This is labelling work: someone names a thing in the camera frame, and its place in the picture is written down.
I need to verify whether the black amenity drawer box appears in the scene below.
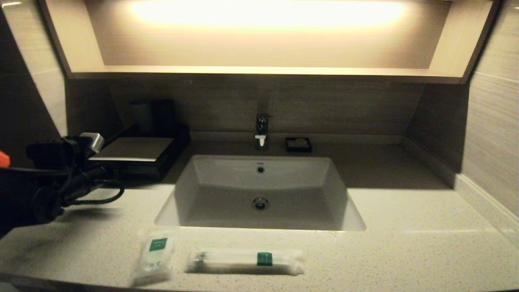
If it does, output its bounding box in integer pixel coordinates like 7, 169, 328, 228
116, 161, 157, 178

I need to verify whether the long toothbrush packet green label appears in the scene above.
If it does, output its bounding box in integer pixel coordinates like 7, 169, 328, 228
186, 248, 305, 276

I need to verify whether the black rectangular box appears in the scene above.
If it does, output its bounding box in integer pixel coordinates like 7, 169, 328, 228
88, 137, 176, 179

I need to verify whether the grey cup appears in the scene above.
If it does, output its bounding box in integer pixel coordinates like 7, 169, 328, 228
130, 101, 154, 136

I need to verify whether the black cup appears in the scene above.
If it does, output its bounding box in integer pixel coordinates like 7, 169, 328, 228
152, 99, 177, 137

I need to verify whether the small white green-label packet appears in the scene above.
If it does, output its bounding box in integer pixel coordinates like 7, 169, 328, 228
132, 231, 178, 286

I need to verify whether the white ceramic sink basin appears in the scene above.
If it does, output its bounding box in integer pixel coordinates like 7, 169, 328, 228
154, 155, 366, 232

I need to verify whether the chrome faucet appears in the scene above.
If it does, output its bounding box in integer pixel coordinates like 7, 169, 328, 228
254, 114, 272, 150

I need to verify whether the small black soap dish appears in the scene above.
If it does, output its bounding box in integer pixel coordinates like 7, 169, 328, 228
285, 137, 312, 153

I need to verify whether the warm light strip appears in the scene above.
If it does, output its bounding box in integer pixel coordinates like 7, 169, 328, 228
130, 0, 406, 30

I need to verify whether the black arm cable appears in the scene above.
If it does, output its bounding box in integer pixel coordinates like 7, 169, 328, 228
72, 180, 125, 206

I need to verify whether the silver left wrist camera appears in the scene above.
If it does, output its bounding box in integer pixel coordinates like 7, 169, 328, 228
80, 133, 105, 154

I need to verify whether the wooden wall niche shelf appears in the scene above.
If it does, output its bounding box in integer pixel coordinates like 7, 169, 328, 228
39, 0, 501, 85

